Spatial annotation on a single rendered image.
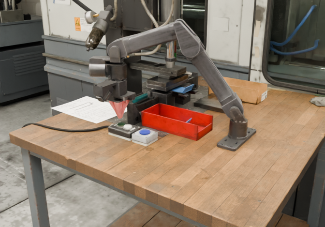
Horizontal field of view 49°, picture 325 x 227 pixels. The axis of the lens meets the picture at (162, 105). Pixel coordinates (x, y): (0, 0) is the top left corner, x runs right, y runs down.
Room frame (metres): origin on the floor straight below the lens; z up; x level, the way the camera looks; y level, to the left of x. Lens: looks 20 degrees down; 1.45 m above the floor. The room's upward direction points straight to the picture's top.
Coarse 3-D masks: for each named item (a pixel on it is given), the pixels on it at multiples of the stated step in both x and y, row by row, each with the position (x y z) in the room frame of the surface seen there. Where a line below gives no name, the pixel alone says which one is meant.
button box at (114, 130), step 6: (24, 126) 1.33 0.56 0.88; (42, 126) 1.28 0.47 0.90; (48, 126) 1.26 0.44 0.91; (102, 126) 1.25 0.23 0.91; (108, 126) 1.24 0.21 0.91; (114, 126) 1.21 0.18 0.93; (132, 126) 1.20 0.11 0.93; (114, 132) 1.19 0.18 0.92; (120, 132) 1.17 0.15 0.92; (126, 132) 1.16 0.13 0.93; (132, 132) 1.16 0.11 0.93; (126, 138) 1.16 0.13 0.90
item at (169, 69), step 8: (168, 48) 1.51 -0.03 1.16; (168, 56) 1.51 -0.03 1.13; (136, 64) 1.58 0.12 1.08; (144, 64) 1.62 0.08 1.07; (152, 64) 1.62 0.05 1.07; (160, 64) 1.59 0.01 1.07; (168, 64) 1.50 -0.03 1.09; (160, 72) 1.50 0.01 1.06; (168, 72) 1.48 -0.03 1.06; (176, 72) 1.45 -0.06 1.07; (184, 72) 1.51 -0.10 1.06; (152, 80) 1.45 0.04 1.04; (160, 80) 1.45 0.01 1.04; (168, 80) 1.45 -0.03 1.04; (176, 80) 1.47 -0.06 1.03; (184, 80) 1.53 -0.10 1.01; (152, 88) 1.45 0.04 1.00; (160, 88) 1.42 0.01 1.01; (168, 88) 1.42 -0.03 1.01
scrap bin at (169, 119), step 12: (156, 108) 1.36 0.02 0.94; (168, 108) 1.35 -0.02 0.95; (180, 108) 1.32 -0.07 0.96; (144, 120) 1.28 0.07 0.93; (156, 120) 1.24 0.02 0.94; (168, 120) 1.21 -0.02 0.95; (180, 120) 1.32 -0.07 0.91; (192, 120) 1.28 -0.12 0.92; (204, 120) 1.26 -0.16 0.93; (168, 132) 1.21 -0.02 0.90; (180, 132) 1.18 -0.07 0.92; (192, 132) 1.15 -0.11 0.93; (204, 132) 1.19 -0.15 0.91
